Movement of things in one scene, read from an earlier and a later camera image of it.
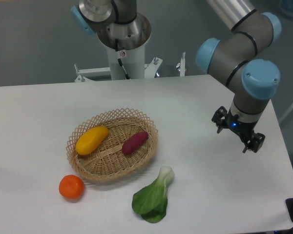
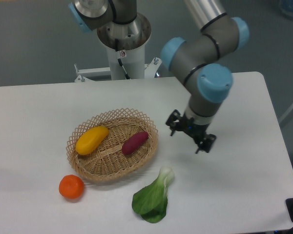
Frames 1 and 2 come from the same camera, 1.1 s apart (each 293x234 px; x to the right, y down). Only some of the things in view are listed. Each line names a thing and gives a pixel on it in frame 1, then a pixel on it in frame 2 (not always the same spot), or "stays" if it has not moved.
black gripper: x=223 y=120 -> x=197 y=131
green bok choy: x=151 y=201 stays
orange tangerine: x=71 y=186 stays
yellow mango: x=89 y=139 stays
